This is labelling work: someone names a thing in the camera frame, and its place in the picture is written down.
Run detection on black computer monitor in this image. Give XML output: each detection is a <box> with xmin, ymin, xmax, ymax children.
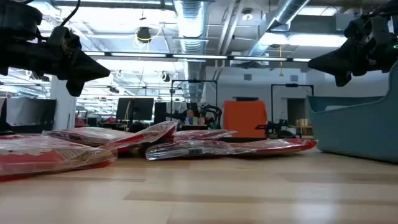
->
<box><xmin>116</xmin><ymin>97</ymin><xmax>155</xmax><ymax>122</ymax></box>

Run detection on black left camera cable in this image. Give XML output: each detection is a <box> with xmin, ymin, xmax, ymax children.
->
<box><xmin>60</xmin><ymin>0</ymin><xmax>81</xmax><ymax>28</ymax></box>

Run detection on black metal stand frame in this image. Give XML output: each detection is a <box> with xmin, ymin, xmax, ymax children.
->
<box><xmin>270</xmin><ymin>83</ymin><xmax>315</xmax><ymax>138</ymax></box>
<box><xmin>170</xmin><ymin>79</ymin><xmax>218</xmax><ymax>125</ymax></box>

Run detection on black ceiling dome device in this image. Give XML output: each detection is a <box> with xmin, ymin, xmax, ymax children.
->
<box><xmin>136</xmin><ymin>26</ymin><xmax>152</xmax><ymax>44</ymax></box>

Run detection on blue plastic basket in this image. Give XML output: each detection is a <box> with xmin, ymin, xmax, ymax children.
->
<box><xmin>307</xmin><ymin>60</ymin><xmax>398</xmax><ymax>164</ymax></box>

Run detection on silver ceiling duct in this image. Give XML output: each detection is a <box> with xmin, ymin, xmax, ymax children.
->
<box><xmin>173</xmin><ymin>0</ymin><xmax>208</xmax><ymax>103</ymax></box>
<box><xmin>248</xmin><ymin>0</ymin><xmax>312</xmax><ymax>68</ymax></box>

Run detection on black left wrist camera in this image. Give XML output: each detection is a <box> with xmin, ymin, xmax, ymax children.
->
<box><xmin>0</xmin><ymin>0</ymin><xmax>44</xmax><ymax>42</ymax></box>

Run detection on dark screen panel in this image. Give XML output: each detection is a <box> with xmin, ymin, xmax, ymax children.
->
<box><xmin>6</xmin><ymin>98</ymin><xmax>57</xmax><ymax>127</ymax></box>

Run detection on white round ceiling fixture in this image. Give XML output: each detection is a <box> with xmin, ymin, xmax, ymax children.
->
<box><xmin>241</xmin><ymin>7</ymin><xmax>254</xmax><ymax>22</ymax></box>

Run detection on orange panel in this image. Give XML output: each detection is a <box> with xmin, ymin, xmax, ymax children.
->
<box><xmin>223</xmin><ymin>100</ymin><xmax>268</xmax><ymax>138</ymax></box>

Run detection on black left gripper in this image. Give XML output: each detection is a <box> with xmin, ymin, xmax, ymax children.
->
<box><xmin>0</xmin><ymin>26</ymin><xmax>111</xmax><ymax>97</ymax></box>

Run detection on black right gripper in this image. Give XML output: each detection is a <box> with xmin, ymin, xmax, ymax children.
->
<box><xmin>307</xmin><ymin>15</ymin><xmax>398</xmax><ymax>88</ymax></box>

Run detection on black aluminium table frame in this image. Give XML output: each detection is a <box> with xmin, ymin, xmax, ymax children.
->
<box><xmin>217</xmin><ymin>136</ymin><xmax>270</xmax><ymax>143</ymax></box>

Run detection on black upright panel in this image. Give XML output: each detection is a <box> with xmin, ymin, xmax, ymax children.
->
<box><xmin>154</xmin><ymin>101</ymin><xmax>168</xmax><ymax>125</ymax></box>

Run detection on long ceiling light strip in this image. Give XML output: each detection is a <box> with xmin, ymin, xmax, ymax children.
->
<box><xmin>83</xmin><ymin>51</ymin><xmax>312</xmax><ymax>63</ymax></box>

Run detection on red popcorn bag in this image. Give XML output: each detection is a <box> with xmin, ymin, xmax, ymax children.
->
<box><xmin>42</xmin><ymin>126</ymin><xmax>136</xmax><ymax>147</ymax></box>
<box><xmin>0</xmin><ymin>134</ymin><xmax>118</xmax><ymax>182</ymax></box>
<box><xmin>172</xmin><ymin>129</ymin><xmax>238</xmax><ymax>142</ymax></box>
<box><xmin>98</xmin><ymin>120</ymin><xmax>178</xmax><ymax>154</ymax></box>
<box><xmin>145</xmin><ymin>139</ymin><xmax>239</xmax><ymax>161</ymax></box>
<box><xmin>229</xmin><ymin>138</ymin><xmax>318</xmax><ymax>157</ymax></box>

